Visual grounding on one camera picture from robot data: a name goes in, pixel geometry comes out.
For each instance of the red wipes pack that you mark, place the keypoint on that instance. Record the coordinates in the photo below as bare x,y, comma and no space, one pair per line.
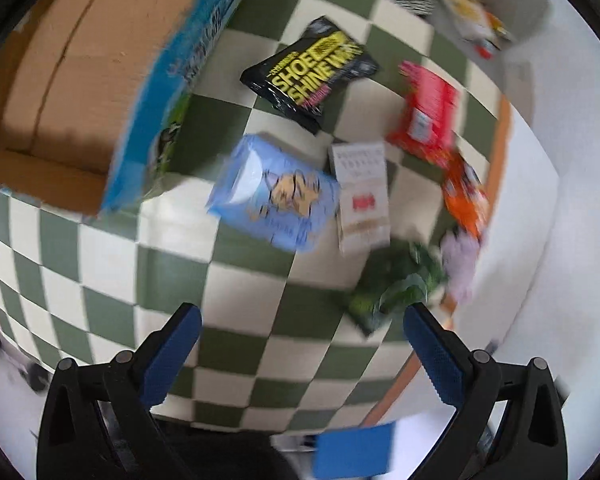
425,129

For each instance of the lilac cloth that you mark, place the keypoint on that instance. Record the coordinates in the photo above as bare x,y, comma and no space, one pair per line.
459,253

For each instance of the green wipes pack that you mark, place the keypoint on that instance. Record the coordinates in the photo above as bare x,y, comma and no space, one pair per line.
403,273

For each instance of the black shoe shine wipes pack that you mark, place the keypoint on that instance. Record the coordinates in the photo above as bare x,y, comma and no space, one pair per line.
297,80

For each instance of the light blue tissue pack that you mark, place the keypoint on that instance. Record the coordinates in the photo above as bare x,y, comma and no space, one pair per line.
271,195

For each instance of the green white checkered tablecloth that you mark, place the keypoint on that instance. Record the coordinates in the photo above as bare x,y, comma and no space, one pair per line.
277,353

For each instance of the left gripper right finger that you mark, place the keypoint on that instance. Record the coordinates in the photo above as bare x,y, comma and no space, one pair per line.
530,442

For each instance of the orange snack pack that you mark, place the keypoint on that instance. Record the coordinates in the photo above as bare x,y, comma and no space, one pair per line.
464,196

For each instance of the white tissue pack red logo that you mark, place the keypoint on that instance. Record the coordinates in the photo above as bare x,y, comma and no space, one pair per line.
363,216

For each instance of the yellow snack bag on chair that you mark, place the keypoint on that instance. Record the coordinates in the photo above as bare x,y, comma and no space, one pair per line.
478,25

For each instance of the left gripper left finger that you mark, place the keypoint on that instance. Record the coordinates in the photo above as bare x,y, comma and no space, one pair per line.
96,422

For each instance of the cardboard box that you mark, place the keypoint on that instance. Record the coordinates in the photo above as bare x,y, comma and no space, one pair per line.
94,92

